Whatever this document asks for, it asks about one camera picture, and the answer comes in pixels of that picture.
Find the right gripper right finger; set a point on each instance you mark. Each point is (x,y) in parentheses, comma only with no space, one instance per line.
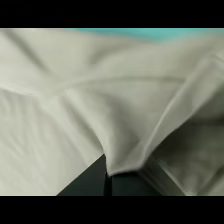
(131,185)

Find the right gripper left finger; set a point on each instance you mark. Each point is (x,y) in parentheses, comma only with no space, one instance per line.
(91,181)

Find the white garment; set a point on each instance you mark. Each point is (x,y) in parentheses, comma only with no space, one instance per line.
(100,100)

